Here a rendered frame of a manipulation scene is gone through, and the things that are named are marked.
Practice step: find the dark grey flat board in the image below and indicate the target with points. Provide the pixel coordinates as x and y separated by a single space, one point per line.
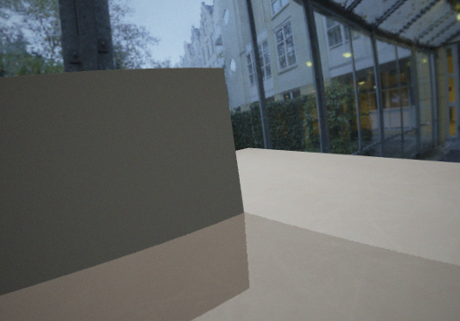
96 165

